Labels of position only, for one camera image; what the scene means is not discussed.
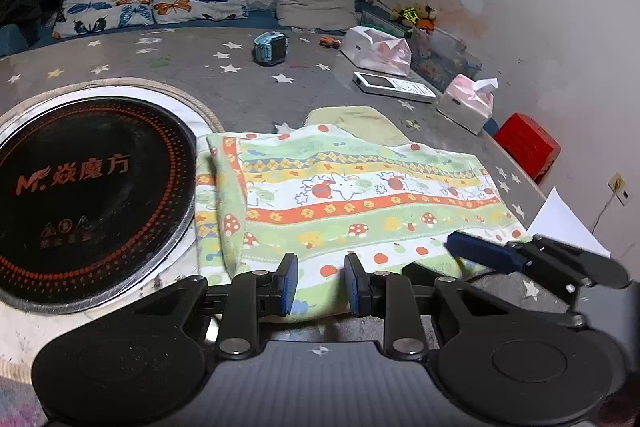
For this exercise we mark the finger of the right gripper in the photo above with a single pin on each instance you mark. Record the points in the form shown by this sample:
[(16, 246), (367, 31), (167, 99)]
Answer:
[(502, 259)]

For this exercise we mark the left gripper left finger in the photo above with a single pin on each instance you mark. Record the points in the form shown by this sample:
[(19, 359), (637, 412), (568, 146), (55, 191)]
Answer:
[(248, 298)]

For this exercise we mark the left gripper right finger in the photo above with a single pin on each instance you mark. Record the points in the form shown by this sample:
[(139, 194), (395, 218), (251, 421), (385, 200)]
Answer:
[(390, 297)]

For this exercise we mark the colourful patterned children's garment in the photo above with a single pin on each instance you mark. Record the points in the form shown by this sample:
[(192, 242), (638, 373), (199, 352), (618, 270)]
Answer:
[(322, 193)]

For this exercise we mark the white paper sheet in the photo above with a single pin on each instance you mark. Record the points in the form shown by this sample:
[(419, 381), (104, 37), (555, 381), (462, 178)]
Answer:
[(557, 221)]

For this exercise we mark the grey star-patterned table cover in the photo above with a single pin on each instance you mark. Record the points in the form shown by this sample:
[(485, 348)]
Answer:
[(214, 66)]

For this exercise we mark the red box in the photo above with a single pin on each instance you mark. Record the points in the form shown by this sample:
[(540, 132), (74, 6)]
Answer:
[(532, 147)]

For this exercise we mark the pink tissue box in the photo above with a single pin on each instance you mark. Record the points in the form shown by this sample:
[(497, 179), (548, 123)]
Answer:
[(468, 103)]

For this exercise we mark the round black induction cooktop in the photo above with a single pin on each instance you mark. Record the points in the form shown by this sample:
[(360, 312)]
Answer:
[(97, 190)]

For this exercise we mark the white remote control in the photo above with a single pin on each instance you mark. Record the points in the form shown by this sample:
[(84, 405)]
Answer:
[(393, 87)]

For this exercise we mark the white pink plastic bag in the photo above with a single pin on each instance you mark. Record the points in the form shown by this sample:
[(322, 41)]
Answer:
[(374, 50)]

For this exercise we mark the grey cushion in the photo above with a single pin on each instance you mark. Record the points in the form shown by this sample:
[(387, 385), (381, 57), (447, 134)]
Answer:
[(331, 15)]

